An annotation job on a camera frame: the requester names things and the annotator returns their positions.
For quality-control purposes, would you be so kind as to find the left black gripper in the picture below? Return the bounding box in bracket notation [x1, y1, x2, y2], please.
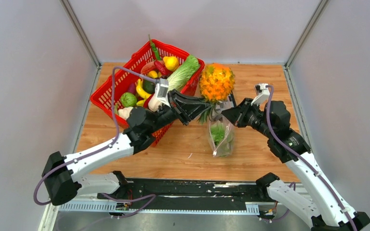
[147, 89, 212, 134]

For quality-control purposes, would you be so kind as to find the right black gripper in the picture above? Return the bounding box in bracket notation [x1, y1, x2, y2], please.
[221, 97, 273, 138]

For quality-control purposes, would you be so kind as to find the green lettuce head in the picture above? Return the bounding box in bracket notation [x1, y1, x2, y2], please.
[210, 121, 234, 157]

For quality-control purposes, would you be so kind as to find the clear zip top bag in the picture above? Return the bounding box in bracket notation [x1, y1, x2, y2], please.
[208, 101, 235, 157]

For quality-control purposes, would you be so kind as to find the orange toy pineapple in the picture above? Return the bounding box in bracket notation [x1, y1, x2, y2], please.
[198, 63, 235, 124]

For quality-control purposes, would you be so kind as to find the red plastic basket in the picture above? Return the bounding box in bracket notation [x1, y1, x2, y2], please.
[90, 39, 205, 147]

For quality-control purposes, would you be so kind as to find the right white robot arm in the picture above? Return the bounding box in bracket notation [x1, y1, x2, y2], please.
[221, 98, 370, 231]

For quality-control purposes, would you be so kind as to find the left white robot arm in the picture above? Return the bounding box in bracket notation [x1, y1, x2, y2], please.
[34, 90, 211, 205]

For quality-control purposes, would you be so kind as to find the black white checkerboard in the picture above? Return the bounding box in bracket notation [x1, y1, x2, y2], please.
[225, 92, 237, 110]

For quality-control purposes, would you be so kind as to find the long green cabbage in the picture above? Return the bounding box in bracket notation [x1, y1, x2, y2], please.
[168, 55, 200, 91]

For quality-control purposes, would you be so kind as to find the red chili pepper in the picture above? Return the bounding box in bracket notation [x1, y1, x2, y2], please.
[154, 60, 172, 77]

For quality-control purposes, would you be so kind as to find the yellow banana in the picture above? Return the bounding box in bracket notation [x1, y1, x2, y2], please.
[136, 78, 151, 100]

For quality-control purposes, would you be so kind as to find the yellow mango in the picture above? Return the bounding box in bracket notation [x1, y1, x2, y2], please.
[147, 70, 159, 79]

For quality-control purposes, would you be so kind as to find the yellow lemon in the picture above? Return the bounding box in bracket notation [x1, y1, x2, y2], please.
[162, 56, 180, 72]

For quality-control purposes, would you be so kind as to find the purple eggplant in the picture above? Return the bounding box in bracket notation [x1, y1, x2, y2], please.
[126, 83, 136, 95]

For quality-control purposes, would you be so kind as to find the small green round cabbage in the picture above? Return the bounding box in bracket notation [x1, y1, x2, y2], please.
[119, 92, 137, 107]

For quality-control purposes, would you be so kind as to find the green chili pepper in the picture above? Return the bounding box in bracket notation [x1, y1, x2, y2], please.
[148, 34, 162, 61]

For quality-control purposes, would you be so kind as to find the white cauliflower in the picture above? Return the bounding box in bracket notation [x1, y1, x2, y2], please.
[117, 107, 134, 120]

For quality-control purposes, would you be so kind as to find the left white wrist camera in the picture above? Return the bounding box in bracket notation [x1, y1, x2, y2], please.
[155, 78, 169, 105]

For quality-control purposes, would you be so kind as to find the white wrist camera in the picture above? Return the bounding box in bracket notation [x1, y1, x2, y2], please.
[251, 83, 273, 105]
[155, 78, 169, 105]

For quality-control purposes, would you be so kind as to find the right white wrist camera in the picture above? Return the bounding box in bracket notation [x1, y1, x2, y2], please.
[251, 83, 273, 105]

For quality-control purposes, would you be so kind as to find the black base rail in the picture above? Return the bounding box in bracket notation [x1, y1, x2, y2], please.
[46, 178, 304, 220]

